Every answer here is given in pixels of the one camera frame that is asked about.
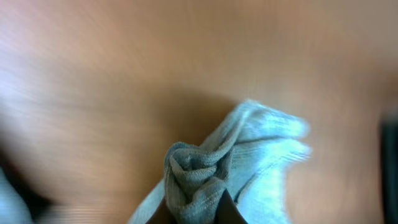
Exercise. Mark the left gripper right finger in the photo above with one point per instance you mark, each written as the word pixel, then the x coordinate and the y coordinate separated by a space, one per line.
pixel 227 212

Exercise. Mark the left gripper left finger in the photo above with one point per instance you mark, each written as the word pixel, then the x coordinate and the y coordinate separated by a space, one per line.
pixel 162 215

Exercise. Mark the light blue denim jeans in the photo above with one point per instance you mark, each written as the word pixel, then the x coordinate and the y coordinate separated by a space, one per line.
pixel 98 163

